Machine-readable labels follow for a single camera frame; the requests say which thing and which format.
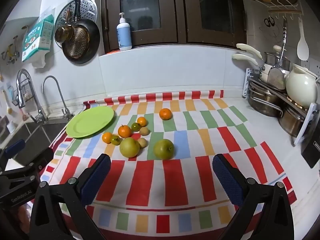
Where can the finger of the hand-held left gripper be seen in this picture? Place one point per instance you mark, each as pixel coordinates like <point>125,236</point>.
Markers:
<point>15,146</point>
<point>37,157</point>

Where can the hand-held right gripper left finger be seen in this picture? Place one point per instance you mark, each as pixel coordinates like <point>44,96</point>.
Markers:
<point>96,177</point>

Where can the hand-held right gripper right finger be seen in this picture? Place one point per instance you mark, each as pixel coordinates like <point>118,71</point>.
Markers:
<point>227,177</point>

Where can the small orange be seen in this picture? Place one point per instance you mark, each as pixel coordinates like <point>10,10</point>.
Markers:
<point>107,137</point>
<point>141,121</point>

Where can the green tangerine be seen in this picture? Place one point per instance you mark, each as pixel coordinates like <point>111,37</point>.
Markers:
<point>115,140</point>
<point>135,127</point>

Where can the yellow-green pear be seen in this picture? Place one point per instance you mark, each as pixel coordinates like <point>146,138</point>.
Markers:
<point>129,147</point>

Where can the orange with stem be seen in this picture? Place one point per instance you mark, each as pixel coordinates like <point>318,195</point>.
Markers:
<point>124,131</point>

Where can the green plate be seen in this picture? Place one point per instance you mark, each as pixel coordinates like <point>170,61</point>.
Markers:
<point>90,122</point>

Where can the brown kiwi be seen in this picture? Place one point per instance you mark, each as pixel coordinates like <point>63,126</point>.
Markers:
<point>144,131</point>
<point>142,142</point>

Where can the olive-green pear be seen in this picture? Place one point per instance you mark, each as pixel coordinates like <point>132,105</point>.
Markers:
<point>163,149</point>

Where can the dark kitchen sink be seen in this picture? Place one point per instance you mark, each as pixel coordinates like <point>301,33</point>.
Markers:
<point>30,135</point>

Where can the small white cup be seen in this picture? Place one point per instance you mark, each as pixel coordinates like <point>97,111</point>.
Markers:
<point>10,126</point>

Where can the large chrome faucet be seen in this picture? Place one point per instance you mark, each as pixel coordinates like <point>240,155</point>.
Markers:
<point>38,110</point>

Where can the striped colourful tablecloth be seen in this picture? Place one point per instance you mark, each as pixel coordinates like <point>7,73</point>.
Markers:
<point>175,180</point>

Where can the chrome gooseneck faucet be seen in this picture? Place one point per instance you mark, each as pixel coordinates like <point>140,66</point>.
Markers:
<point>65,111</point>

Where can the shiny steel pot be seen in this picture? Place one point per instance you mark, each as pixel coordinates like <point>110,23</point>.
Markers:
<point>291,123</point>

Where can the stacked steel pot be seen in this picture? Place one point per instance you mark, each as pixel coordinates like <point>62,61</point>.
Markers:
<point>265,102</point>

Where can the black box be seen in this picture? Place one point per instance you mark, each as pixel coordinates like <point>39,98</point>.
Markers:
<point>312,152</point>

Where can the large orange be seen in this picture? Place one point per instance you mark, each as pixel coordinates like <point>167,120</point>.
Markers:
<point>165,114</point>

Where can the white dish rack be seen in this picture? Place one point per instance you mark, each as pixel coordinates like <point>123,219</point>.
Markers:
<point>307,120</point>

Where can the metal spatula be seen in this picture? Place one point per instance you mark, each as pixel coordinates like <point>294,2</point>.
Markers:
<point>276,78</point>

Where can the teal white tissue package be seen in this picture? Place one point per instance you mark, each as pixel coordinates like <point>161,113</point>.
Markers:
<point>37,37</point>

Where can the white ceramic jug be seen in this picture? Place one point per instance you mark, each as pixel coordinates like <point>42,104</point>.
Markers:
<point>300,87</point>

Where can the copper colander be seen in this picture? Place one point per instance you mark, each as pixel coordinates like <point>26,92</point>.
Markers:
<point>80,42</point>

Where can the steel pot with lid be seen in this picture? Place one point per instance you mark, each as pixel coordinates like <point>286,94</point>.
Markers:
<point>271,58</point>

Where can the black frying pan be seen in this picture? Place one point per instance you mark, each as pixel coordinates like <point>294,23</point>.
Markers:
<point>96,35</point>

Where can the white blue pump bottle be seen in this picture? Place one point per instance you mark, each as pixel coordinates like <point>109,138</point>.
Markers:
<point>124,35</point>

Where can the white rice paddle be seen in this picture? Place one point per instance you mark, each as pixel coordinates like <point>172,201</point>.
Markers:
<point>303,47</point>

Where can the perforated metal steamer plate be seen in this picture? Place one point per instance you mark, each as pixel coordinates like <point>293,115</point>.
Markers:
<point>88,7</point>

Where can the black scissors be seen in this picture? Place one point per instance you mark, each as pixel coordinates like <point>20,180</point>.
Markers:
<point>268,22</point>

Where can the bicycle wall decoration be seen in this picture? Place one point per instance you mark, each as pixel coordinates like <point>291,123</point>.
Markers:
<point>10,50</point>

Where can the wall hook rack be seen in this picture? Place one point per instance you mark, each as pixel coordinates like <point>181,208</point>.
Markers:
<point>285,10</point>

